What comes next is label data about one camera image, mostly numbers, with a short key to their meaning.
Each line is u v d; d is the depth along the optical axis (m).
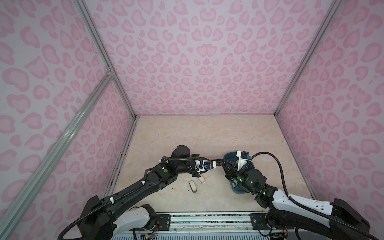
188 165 0.60
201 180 0.84
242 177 0.66
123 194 0.45
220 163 0.73
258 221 0.74
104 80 0.86
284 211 0.55
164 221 0.73
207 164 0.58
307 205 0.48
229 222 0.75
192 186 0.82
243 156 0.68
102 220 0.39
